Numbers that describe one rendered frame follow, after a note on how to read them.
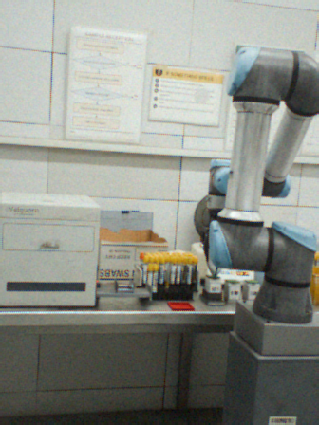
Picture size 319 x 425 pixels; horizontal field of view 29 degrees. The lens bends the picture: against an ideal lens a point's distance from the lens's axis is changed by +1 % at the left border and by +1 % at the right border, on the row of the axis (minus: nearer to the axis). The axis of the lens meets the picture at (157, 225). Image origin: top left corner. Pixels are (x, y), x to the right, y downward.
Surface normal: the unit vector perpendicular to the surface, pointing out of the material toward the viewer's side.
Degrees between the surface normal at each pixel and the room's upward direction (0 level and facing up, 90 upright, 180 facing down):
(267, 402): 90
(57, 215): 90
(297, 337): 90
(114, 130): 95
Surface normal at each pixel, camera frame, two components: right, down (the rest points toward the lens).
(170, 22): 0.23, 0.15
